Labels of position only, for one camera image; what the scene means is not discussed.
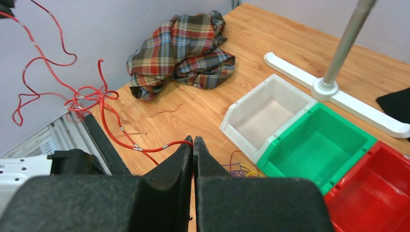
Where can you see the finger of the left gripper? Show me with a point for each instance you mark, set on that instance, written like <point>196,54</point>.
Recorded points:
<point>6,8</point>

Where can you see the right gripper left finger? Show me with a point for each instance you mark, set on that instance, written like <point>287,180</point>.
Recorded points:
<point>158,201</point>

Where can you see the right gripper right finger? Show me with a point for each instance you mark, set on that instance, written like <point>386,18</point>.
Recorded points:
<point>225,203</point>

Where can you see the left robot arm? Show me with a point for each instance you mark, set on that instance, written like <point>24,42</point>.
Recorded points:
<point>62,141</point>

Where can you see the white plastic bin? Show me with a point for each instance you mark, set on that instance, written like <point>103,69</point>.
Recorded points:
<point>254,121</point>

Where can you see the green plastic bin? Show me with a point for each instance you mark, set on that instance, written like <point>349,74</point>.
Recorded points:
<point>320,146</point>

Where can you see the red plastic bin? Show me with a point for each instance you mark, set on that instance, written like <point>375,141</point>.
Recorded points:
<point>374,195</point>

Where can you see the metal clothes rack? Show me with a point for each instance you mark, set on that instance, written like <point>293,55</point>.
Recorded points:
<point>326,89</point>

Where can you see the plaid flannel shirt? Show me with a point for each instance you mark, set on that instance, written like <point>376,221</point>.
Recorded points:
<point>186,49</point>

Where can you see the black t-shirt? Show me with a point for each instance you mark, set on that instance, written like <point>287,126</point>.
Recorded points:
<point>396,105</point>

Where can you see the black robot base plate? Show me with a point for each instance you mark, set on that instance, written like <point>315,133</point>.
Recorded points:
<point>112,159</point>

